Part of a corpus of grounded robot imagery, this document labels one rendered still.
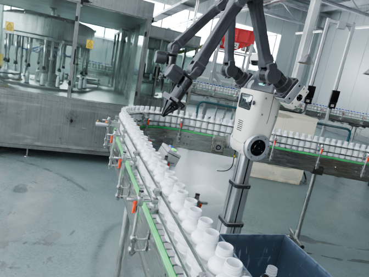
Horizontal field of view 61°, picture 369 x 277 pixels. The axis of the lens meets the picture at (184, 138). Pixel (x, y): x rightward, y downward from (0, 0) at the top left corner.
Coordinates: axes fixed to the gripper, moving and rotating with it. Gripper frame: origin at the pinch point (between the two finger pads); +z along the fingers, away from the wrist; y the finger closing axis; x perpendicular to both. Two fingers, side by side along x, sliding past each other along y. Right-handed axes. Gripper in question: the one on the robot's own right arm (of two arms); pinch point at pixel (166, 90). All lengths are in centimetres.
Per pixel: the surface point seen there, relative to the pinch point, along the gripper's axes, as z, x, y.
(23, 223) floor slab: 140, -90, 81
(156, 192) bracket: 28, 86, 21
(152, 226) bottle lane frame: 39, 88, 21
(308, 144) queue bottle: 33, -57, -164
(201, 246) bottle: 26, 121, 18
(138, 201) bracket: 32, 86, 27
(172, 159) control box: 32.2, 32.7, -0.8
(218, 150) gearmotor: 52, -70, -77
